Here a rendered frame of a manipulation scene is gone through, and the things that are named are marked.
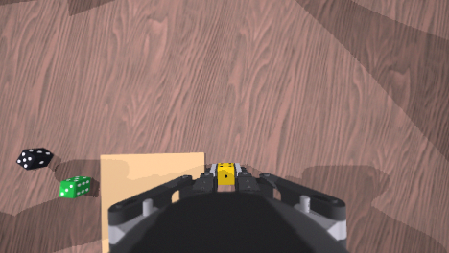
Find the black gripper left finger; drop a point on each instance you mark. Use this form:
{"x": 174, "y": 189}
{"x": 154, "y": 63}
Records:
{"x": 123, "y": 215}

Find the beige square mat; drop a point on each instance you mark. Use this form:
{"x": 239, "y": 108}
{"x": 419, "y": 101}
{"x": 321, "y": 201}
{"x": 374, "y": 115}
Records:
{"x": 126, "y": 175}

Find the green die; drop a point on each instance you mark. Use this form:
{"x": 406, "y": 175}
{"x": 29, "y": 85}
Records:
{"x": 75, "y": 186}

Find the black die with white pips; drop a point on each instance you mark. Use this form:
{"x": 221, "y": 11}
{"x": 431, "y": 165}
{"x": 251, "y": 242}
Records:
{"x": 34, "y": 158}

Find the yellow die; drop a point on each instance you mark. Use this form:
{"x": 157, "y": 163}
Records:
{"x": 226, "y": 174}

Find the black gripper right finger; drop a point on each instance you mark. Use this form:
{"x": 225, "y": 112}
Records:
{"x": 326, "y": 210}

